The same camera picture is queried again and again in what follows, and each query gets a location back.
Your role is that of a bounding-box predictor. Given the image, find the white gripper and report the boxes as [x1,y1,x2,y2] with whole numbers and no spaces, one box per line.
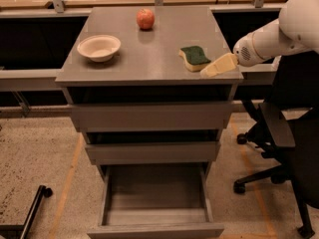
[200,33,262,77]

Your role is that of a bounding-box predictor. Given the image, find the green and yellow sponge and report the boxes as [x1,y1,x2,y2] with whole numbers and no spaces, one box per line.
[178,46,211,72]

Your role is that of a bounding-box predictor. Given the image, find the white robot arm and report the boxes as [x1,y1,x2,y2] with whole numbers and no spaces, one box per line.
[200,0,319,78]

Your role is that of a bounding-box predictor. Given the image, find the grey top drawer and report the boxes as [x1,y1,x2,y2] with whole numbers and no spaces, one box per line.
[71,102,232,132]

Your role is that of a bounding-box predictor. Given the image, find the grey drawer cabinet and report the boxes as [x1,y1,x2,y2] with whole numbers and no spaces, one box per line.
[54,5,244,239]

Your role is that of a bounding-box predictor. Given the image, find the grey middle drawer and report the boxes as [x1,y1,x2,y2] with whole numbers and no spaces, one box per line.
[86,141,220,164]

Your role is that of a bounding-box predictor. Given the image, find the grey open bottom drawer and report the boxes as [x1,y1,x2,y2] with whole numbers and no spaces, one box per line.
[88,163,224,239]

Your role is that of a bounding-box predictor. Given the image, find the black office chair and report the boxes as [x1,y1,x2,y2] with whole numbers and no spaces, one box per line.
[233,51,319,239]

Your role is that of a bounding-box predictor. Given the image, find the red apple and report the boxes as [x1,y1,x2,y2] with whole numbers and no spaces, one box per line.
[136,8,155,30]

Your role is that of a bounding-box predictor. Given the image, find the white paper bowl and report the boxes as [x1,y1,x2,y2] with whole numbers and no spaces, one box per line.
[77,35,121,63]

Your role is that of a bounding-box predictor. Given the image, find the black wheeled stand leg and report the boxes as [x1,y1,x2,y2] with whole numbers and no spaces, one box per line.
[0,185,53,239]

